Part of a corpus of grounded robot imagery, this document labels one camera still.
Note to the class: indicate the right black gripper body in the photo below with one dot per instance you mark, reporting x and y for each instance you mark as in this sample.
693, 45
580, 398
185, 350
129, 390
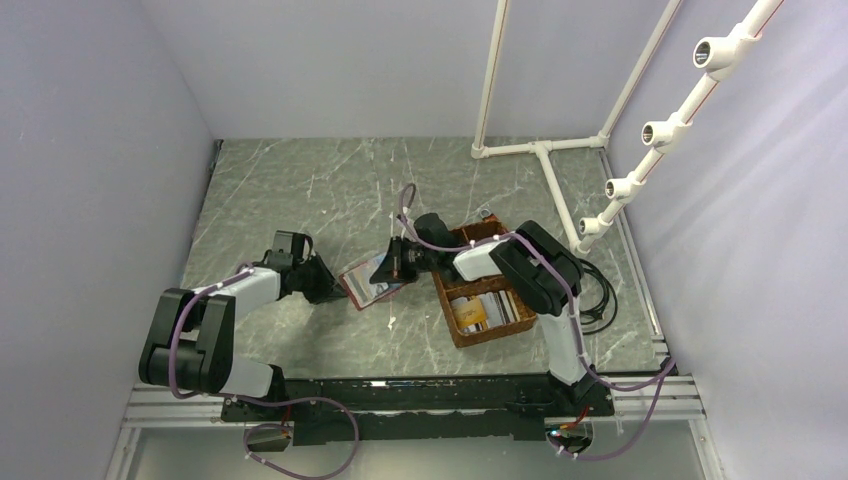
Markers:
424, 260

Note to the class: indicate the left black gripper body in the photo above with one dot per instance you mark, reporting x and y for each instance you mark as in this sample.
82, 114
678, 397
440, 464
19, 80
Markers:
296, 266

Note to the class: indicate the red leather card holder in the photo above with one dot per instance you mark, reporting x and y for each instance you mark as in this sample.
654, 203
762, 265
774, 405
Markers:
359, 289

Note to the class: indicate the white card stack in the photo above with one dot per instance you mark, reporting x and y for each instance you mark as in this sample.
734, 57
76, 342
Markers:
500, 309

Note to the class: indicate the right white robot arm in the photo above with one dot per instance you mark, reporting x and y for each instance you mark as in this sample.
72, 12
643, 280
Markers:
540, 271

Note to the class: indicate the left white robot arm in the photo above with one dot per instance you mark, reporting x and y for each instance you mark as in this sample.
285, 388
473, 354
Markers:
190, 345

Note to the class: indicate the brown woven basket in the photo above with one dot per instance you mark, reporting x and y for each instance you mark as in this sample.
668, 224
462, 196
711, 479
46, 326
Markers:
448, 290

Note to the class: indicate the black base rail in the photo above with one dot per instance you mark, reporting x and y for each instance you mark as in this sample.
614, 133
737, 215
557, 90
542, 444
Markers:
518, 406

